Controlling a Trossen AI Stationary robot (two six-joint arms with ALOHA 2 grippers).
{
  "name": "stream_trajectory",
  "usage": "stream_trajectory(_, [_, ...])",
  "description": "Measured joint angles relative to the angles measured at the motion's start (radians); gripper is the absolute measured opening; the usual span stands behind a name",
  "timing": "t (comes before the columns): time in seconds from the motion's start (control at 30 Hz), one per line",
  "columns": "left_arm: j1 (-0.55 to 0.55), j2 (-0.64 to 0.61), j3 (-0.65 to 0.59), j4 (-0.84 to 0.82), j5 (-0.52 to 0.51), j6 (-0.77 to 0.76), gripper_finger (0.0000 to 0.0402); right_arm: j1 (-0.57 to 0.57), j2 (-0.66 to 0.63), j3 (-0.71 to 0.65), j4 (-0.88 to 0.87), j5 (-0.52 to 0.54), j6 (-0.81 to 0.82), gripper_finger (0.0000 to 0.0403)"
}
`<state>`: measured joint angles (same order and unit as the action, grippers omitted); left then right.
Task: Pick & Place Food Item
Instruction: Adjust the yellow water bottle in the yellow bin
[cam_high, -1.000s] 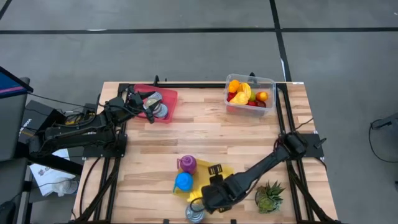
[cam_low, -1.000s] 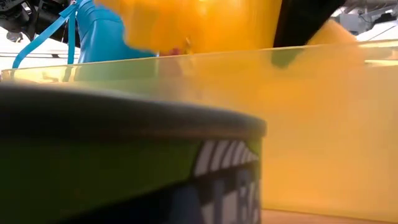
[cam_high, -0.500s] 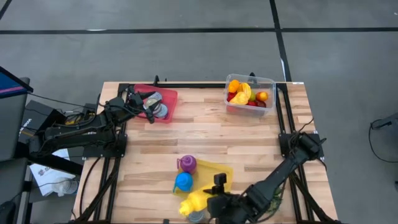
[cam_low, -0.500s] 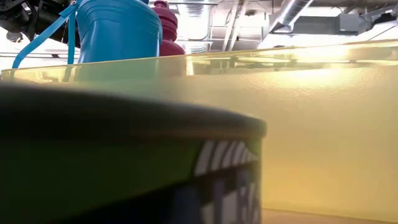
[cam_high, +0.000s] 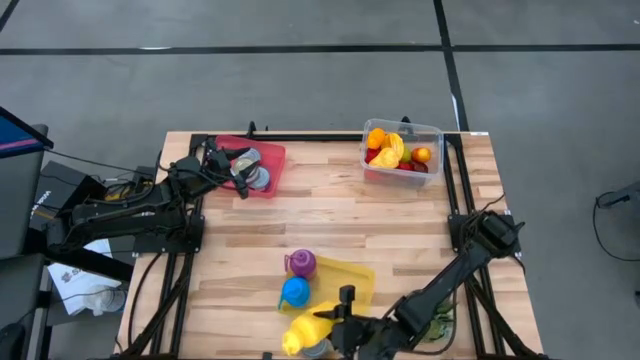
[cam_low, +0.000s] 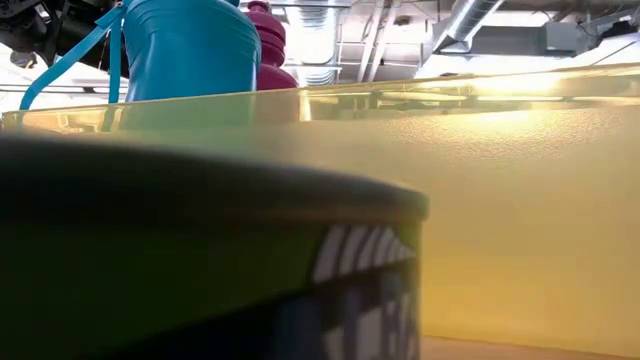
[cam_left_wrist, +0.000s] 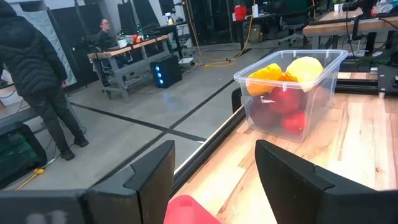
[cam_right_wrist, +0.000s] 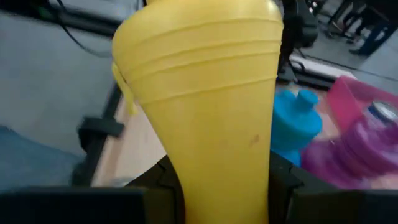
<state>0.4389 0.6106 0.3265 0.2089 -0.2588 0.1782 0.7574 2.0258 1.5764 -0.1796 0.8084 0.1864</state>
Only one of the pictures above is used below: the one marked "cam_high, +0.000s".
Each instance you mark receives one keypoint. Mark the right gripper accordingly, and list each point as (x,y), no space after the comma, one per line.
(365,335)

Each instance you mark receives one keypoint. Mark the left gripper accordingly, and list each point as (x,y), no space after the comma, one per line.
(217,161)

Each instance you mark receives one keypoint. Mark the silver tin can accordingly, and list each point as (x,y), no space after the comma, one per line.
(252,154)

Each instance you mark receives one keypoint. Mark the blue-labelled tin can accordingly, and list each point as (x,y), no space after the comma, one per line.
(261,179)

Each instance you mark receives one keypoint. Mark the yellow plastic squeeze bottle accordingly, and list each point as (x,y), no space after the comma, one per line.
(307,330)

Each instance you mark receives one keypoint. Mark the blue plastic squeeze bottle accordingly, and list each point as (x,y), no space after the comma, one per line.
(295,292)

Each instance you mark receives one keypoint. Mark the purple plastic squeeze bottle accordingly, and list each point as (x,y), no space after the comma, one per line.
(303,263)

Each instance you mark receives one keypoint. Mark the yellow toy pear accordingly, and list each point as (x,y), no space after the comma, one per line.
(385,160)

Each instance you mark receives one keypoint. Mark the yellow orange toy starfruit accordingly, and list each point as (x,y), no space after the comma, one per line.
(396,144)

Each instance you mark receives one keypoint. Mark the red round toy fruit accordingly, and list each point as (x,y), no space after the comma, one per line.
(405,166)

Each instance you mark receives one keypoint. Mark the orange red toy mango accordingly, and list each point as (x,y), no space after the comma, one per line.
(421,155)

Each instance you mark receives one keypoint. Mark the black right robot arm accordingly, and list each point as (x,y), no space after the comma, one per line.
(450,285)

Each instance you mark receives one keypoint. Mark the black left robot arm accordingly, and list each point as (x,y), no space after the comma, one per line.
(125,215)

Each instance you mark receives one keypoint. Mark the red plastic tray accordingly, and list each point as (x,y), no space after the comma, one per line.
(272,160)

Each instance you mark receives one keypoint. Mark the green-labelled tuna can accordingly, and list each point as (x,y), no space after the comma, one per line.
(316,349)

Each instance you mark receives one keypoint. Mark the yellow translucent plastic tray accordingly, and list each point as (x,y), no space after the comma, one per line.
(345,280)

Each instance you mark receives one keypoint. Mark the potted succulent plant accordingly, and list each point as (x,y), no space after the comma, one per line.
(440,325)

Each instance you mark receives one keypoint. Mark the clear plastic bin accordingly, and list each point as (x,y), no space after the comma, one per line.
(402,127)

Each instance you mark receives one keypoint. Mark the black box with white text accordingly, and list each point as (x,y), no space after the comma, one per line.
(55,187)

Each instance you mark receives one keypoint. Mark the white paper sheet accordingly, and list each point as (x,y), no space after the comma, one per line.
(75,285)

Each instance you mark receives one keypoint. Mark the computer monitor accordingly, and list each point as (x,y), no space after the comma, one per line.
(20,200)

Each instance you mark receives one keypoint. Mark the black computer mouse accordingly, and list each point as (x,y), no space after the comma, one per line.
(11,342)

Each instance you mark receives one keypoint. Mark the black aluminium rig frame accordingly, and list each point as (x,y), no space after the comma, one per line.
(320,137)

